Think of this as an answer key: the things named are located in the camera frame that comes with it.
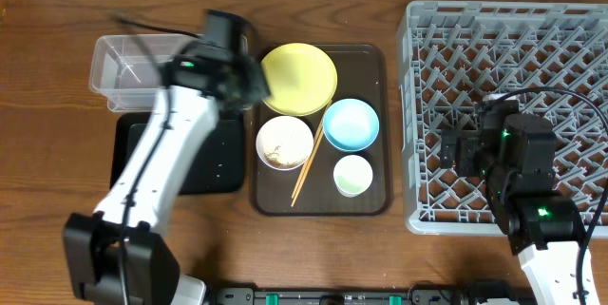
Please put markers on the white bowl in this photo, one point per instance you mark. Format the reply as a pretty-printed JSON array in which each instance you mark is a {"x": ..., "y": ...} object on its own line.
[{"x": 282, "y": 123}]

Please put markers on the light blue bowl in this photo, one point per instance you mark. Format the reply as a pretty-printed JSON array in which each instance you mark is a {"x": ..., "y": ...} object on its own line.
[{"x": 351, "y": 125}]

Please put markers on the clear plastic bin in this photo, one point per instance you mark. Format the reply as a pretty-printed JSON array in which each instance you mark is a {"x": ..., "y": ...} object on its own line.
[{"x": 121, "y": 72}]

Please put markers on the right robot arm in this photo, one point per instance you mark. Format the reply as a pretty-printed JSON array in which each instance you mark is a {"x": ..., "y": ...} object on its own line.
[{"x": 513, "y": 154}]

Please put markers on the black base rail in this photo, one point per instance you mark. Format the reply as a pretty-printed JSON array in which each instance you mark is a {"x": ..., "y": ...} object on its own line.
[{"x": 246, "y": 296}]

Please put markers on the black plastic bin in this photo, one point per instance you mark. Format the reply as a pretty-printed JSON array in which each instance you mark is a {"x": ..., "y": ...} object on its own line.
[{"x": 219, "y": 166}]

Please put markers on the yellow plate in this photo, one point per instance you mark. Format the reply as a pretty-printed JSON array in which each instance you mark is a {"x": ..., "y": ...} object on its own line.
[{"x": 302, "y": 79}]

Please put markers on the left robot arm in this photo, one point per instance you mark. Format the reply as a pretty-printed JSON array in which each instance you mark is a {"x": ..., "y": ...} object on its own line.
[{"x": 118, "y": 255}]

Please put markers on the grey dishwasher rack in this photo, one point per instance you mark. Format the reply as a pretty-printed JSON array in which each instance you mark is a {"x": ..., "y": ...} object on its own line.
[{"x": 452, "y": 53}]

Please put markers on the dark brown serving tray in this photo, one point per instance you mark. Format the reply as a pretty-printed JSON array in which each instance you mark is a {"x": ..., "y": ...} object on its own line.
[{"x": 361, "y": 74}]

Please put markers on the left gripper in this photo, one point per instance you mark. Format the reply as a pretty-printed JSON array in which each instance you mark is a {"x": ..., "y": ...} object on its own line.
[{"x": 252, "y": 85}]

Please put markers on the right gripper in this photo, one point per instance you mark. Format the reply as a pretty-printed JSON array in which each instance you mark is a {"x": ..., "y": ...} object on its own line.
[{"x": 449, "y": 148}]

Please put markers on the rice and food scraps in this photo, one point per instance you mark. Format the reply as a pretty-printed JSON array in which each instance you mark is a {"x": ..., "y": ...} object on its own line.
[{"x": 285, "y": 149}]

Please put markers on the white cup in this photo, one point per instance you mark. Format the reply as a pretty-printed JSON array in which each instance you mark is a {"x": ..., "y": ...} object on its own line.
[{"x": 352, "y": 176}]

